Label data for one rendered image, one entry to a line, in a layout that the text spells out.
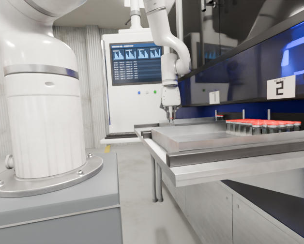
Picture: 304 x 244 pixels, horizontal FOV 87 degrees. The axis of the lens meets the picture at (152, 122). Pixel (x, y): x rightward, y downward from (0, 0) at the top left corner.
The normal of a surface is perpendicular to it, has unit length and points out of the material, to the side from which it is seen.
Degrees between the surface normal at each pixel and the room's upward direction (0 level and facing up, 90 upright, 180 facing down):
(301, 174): 90
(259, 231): 90
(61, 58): 89
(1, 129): 90
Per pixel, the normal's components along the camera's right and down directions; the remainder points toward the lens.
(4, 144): 0.22, 0.06
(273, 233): -0.98, 0.07
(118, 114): 0.01, 0.07
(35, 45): 0.41, -0.11
